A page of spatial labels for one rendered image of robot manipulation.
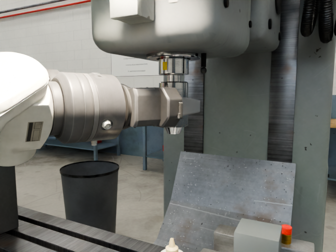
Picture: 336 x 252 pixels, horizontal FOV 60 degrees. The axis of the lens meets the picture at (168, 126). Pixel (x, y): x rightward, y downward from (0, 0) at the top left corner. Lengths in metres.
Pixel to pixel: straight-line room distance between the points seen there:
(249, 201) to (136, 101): 0.50
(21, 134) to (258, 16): 0.40
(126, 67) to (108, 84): 5.34
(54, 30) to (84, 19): 0.88
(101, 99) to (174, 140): 0.56
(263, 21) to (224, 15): 0.17
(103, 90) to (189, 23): 0.13
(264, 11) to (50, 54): 6.72
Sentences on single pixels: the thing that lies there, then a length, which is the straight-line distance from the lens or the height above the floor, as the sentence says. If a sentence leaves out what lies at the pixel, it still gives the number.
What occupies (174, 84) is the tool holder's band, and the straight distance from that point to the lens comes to 0.44.
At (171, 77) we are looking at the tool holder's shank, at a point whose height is 1.27.
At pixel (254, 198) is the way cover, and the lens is 0.80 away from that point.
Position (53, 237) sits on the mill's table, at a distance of 0.78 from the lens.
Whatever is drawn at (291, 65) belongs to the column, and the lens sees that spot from 0.79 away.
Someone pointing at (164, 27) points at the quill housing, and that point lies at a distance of 0.38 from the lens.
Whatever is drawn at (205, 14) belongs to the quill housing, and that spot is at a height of 1.34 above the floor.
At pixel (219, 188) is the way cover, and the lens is 0.82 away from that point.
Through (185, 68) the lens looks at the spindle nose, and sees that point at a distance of 0.45.
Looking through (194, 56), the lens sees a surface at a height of 1.30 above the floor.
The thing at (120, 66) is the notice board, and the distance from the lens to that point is 5.80.
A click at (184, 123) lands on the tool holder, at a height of 1.20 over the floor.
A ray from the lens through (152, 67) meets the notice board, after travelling 5.40.
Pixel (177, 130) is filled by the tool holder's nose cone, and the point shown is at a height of 1.19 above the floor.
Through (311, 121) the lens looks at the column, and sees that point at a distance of 0.79.
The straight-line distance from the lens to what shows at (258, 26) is 0.54.
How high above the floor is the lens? 1.25
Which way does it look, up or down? 7 degrees down
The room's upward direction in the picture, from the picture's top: straight up
